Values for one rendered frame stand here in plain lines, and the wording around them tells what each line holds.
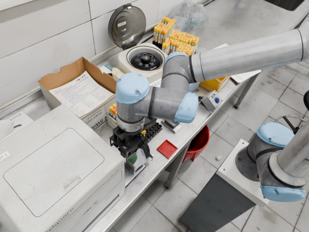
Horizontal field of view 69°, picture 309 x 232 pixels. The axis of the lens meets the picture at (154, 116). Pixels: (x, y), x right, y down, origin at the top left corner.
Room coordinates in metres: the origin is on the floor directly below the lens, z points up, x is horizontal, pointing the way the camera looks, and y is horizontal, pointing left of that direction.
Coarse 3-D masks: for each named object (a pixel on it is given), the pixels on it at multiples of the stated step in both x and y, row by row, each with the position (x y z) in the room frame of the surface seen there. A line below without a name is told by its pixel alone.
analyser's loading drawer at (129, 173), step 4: (152, 156) 0.42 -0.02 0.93; (152, 160) 0.42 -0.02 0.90; (124, 164) 0.37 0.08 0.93; (144, 164) 0.39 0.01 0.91; (128, 168) 0.36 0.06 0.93; (140, 168) 0.37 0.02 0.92; (128, 172) 0.35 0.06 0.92; (132, 172) 0.35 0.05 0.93; (136, 172) 0.35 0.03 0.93; (128, 176) 0.33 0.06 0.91; (132, 176) 0.34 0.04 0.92; (128, 180) 0.32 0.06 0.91
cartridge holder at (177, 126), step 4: (164, 120) 0.64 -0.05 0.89; (164, 124) 0.63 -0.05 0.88; (168, 124) 0.62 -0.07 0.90; (172, 124) 0.63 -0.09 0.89; (176, 124) 0.61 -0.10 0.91; (180, 124) 0.63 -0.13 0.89; (172, 128) 0.60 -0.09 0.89; (176, 128) 0.61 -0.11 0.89; (180, 128) 0.62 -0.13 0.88; (176, 132) 0.59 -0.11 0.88
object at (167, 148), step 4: (168, 140) 0.54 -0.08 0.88; (164, 144) 0.52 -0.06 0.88; (168, 144) 0.52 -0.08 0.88; (172, 144) 0.52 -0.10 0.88; (160, 148) 0.50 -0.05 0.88; (164, 148) 0.50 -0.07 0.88; (168, 148) 0.50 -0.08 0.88; (172, 148) 0.51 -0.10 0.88; (176, 148) 0.51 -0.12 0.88; (160, 152) 0.48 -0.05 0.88; (164, 152) 0.48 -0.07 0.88; (168, 152) 0.48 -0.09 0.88; (172, 152) 0.49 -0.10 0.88; (168, 156) 0.47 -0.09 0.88
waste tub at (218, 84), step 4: (228, 76) 0.94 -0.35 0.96; (208, 80) 0.91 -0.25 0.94; (212, 80) 0.90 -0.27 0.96; (216, 80) 0.89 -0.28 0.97; (220, 80) 1.00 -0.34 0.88; (224, 80) 0.91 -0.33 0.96; (228, 80) 0.97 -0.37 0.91; (200, 84) 0.93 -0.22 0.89; (204, 84) 0.92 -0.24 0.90; (208, 84) 0.90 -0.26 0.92; (212, 84) 0.89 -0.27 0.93; (216, 84) 0.88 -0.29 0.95; (220, 84) 0.88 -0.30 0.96; (224, 84) 0.94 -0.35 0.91; (204, 88) 0.91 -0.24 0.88; (208, 88) 0.90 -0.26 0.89; (212, 88) 0.89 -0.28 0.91; (216, 88) 0.88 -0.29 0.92; (220, 88) 0.90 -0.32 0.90
